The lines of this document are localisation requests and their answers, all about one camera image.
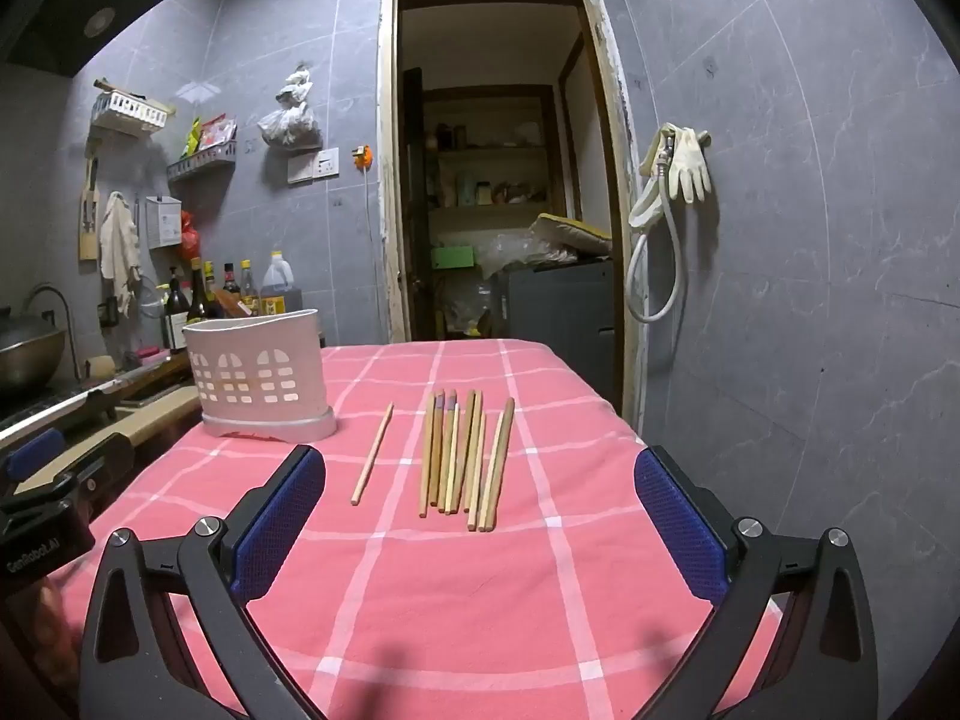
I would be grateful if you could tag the cream rubber gloves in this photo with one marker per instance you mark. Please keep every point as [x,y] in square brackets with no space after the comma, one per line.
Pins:
[690,165]

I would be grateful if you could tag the white dish towel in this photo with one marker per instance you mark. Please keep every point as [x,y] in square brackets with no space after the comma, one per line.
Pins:
[120,240]

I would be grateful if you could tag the black wall plug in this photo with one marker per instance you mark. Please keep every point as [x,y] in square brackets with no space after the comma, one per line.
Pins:
[109,313]

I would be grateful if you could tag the wooden door frame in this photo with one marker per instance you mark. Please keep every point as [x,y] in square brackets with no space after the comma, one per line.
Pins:
[386,165]

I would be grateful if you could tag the yellow green snack packet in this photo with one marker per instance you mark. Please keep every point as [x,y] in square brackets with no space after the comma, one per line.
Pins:
[195,136]

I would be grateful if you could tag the red snack packet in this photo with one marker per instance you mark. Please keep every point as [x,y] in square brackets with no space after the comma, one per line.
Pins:
[217,131]

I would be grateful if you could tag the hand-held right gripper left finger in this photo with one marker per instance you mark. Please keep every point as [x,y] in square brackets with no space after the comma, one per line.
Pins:
[277,525]

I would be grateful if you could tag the black range hood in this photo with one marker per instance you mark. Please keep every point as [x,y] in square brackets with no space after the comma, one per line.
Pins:
[67,7]

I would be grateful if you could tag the brown packet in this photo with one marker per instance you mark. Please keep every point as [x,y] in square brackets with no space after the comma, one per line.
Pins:
[231,307]

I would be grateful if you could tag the white wall basket shelf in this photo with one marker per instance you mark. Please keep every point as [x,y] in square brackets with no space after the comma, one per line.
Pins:
[131,111]

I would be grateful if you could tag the small dark sauce bottle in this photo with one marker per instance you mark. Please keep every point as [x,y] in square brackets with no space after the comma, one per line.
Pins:
[231,281]

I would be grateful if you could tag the grey wall rack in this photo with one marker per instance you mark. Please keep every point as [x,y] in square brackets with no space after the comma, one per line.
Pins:
[202,163]

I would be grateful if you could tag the green box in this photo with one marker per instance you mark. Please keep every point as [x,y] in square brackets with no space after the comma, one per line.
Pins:
[452,258]

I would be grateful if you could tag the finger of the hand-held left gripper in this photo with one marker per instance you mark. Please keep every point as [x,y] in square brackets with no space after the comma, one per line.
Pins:
[34,454]

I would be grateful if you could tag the thin short wooden chopstick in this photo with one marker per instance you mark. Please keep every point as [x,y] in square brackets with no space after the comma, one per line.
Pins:
[480,465]

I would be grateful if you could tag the pink scrub pad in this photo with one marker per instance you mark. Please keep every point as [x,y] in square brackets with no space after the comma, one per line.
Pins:
[148,355]

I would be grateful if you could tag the clear bottle yellow cap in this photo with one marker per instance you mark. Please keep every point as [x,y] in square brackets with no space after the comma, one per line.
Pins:
[249,292]

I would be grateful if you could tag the wooden knife holder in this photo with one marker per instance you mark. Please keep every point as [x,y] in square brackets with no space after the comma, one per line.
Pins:
[89,210]

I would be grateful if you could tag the red plastic bag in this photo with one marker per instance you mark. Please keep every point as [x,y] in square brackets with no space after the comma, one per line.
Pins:
[190,236]

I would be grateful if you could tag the large oil jug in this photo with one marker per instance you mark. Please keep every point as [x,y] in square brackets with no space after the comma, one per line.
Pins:
[280,285]

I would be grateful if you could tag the white wall socket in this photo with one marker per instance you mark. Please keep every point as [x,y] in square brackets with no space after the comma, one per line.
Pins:
[315,165]

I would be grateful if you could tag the yellow sponge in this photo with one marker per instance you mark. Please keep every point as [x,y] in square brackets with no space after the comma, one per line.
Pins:
[99,366]

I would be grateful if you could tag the white wall box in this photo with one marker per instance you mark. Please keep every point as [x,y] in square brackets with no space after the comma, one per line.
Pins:
[163,223]

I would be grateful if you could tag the dark bottle yellow label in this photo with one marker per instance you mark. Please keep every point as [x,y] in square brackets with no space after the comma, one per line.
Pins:
[199,300]

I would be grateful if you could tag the wooden storage shelf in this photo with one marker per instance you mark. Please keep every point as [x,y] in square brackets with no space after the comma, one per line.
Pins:
[487,165]

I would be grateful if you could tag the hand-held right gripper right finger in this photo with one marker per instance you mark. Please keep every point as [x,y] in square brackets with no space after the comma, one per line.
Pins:
[679,525]

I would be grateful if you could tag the black induction cooker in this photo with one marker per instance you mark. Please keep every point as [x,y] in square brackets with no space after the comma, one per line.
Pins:
[37,412]

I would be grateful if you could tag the orange wall hook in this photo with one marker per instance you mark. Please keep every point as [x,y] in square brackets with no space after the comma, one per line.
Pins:
[362,157]

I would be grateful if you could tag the grey hanging plastic bag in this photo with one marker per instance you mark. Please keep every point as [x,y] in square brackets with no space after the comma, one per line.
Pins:
[289,120]

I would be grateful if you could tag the purple banded wooden chopstick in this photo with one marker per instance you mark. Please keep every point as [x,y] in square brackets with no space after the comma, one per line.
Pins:
[437,450]

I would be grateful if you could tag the yellow edged cushion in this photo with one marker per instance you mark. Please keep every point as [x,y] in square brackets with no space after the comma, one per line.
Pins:
[570,234]

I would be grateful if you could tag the metal wok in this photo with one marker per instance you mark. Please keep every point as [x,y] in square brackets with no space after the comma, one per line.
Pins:
[30,356]

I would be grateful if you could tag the curved metal faucet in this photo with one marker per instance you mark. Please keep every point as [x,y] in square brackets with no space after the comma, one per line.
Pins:
[64,315]

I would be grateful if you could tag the white plastic utensil holder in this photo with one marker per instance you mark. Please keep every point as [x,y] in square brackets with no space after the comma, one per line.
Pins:
[255,382]

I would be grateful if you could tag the long plain wooden chopstick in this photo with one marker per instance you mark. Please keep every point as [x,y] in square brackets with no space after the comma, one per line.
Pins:
[373,454]

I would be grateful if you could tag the dark bottle white label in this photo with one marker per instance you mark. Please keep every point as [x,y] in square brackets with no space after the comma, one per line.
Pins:
[175,315]

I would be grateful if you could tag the black cabinet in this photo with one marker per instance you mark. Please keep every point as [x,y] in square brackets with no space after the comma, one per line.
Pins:
[555,307]

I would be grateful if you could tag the pink checked tablecloth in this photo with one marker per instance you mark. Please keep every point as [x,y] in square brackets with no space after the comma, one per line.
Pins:
[465,600]

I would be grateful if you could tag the clear crumpled plastic bags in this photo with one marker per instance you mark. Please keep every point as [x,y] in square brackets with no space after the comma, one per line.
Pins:
[514,255]

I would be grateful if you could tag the row of wooden chopsticks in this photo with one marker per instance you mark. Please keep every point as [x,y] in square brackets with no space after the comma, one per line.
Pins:
[454,457]

